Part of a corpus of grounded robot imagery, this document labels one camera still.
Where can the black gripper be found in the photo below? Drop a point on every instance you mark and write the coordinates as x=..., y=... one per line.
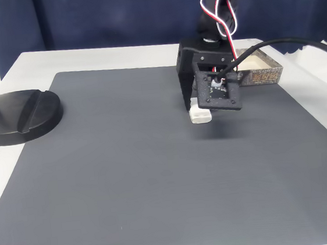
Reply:
x=185, y=58

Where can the white eraser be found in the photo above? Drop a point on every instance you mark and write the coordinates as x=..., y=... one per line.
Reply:
x=199, y=118

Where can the bark patterned cardboard box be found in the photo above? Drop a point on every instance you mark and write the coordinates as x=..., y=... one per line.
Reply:
x=264, y=78

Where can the grey table mat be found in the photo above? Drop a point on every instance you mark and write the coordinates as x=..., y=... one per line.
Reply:
x=128, y=176

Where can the dark blue curtain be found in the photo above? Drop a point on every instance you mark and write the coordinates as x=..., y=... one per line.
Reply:
x=82, y=19

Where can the round black stand base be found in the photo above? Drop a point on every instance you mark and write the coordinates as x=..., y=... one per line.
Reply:
x=5, y=121

